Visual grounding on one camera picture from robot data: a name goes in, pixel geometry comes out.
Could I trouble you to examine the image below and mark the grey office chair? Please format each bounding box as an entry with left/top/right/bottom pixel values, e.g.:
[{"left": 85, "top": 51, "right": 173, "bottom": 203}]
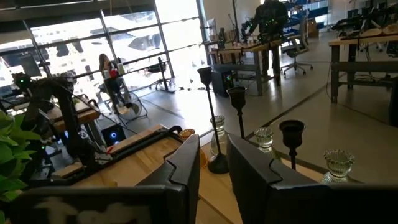
[{"left": 280, "top": 17, "right": 314, "bottom": 78}]

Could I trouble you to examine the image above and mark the black computer tower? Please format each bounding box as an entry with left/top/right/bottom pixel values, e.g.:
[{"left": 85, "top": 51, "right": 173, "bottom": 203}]
[{"left": 212, "top": 67, "right": 234, "bottom": 98}]

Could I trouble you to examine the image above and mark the tall black metal candlestick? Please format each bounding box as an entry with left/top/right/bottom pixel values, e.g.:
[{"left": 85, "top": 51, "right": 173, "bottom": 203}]
[{"left": 197, "top": 67, "right": 230, "bottom": 175}]

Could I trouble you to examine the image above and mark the wooden workbench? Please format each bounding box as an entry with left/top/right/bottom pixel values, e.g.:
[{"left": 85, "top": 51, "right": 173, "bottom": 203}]
[{"left": 46, "top": 95, "right": 102, "bottom": 133}]

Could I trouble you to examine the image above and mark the green artificial plant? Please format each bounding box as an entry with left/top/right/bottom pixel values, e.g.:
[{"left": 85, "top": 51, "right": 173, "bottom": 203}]
[{"left": 0, "top": 110, "right": 41, "bottom": 224}]

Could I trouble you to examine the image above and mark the amber glass candle holder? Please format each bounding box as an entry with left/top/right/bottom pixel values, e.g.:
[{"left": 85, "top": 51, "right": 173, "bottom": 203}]
[{"left": 178, "top": 128, "right": 208, "bottom": 169}]

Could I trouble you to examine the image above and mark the short black metal candlestick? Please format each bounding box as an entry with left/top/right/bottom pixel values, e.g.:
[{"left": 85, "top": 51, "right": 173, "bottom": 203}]
[{"left": 279, "top": 119, "right": 307, "bottom": 171}]

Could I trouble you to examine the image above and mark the wooden background table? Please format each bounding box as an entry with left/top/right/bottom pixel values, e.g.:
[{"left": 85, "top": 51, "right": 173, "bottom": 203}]
[{"left": 206, "top": 39, "right": 282, "bottom": 97}]

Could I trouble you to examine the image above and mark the black monitor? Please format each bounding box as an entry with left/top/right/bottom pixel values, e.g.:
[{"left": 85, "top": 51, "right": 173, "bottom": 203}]
[{"left": 17, "top": 53, "right": 43, "bottom": 78}]

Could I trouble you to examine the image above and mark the clear glass candle holder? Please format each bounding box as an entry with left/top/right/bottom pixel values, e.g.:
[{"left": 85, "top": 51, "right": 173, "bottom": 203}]
[
  {"left": 210, "top": 115, "right": 228, "bottom": 156},
  {"left": 254, "top": 126, "right": 282, "bottom": 161},
  {"left": 320, "top": 149, "right": 357, "bottom": 185}
]

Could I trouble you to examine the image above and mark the computer tower with blue ring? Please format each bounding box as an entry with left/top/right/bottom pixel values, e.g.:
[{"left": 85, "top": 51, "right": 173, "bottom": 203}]
[{"left": 101, "top": 123, "right": 127, "bottom": 146}]

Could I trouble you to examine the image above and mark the wooden desk with black legs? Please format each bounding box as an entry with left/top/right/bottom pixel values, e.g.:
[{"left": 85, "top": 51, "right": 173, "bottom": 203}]
[{"left": 328, "top": 23, "right": 398, "bottom": 105}]

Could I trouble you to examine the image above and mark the raised wooden shelf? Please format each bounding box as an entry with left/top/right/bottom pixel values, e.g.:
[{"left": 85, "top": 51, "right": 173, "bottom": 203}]
[{"left": 198, "top": 141, "right": 363, "bottom": 224}]

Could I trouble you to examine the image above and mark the person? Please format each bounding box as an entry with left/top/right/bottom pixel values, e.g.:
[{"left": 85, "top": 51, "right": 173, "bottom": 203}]
[
  {"left": 247, "top": 0, "right": 290, "bottom": 86},
  {"left": 98, "top": 52, "right": 128, "bottom": 114}
]

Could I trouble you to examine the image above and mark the medium black metal candlestick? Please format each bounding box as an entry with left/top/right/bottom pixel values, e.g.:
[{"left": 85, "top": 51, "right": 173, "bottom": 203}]
[{"left": 226, "top": 86, "right": 248, "bottom": 140}]

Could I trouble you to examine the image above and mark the black aluminium table frame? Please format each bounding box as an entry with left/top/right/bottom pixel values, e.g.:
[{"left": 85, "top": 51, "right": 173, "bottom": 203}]
[{"left": 29, "top": 125, "right": 184, "bottom": 188}]

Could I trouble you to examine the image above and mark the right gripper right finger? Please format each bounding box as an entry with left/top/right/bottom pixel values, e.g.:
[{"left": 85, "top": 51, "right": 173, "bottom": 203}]
[{"left": 228, "top": 134, "right": 324, "bottom": 224}]

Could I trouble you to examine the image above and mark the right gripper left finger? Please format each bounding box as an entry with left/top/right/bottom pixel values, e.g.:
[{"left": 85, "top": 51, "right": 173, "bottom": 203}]
[{"left": 136, "top": 134, "right": 201, "bottom": 224}]

